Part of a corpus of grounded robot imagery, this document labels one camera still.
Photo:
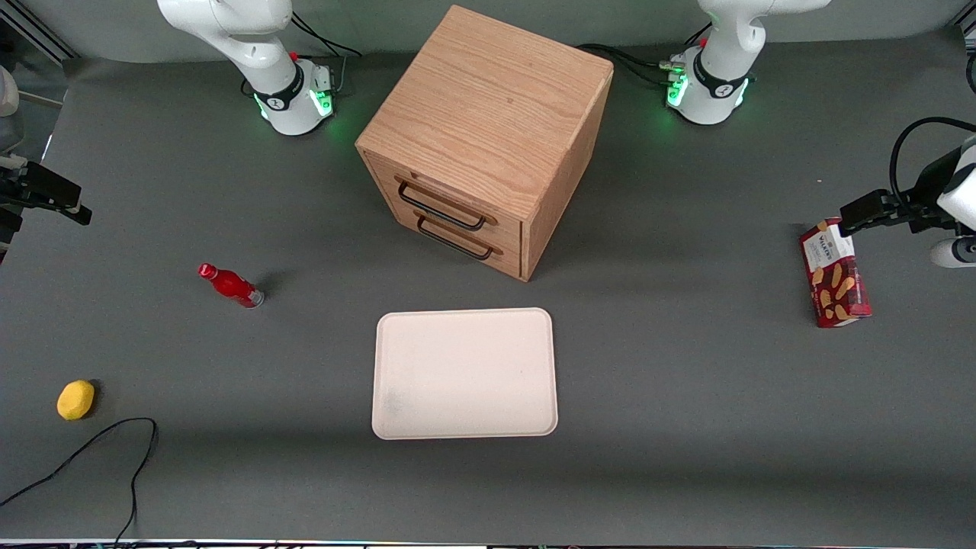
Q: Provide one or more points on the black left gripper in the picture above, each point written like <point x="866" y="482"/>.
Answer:
<point x="929" y="185"/>

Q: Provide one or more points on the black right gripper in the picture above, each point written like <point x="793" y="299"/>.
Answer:
<point x="9" y="188"/>

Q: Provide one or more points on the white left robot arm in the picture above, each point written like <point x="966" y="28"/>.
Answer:
<point x="724" y="46"/>

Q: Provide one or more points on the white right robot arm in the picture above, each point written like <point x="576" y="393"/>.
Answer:
<point x="259" y="46"/>

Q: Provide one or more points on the wooden drawer front panel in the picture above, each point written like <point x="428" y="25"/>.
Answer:
<point x="507" y="263"/>

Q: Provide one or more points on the oak wooden drawer cabinet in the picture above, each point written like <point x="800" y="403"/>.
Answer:
<point x="496" y="99"/>

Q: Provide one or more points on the red shortbread cookie box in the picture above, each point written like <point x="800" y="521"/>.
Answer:
<point x="835" y="282"/>

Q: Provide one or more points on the white stand object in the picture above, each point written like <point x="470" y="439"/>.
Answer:
<point x="6" y="91"/>

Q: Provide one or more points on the red plastic bottle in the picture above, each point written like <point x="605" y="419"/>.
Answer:
<point x="229" y="284"/>

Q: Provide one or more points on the yellow lemon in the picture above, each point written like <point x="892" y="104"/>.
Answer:
<point x="75" y="400"/>

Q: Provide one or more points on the beige rectangular tray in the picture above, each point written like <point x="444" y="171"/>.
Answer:
<point x="465" y="374"/>

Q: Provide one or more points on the aluminium frame profile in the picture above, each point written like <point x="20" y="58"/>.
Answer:
<point x="967" y="29"/>
<point x="46" y="34"/>

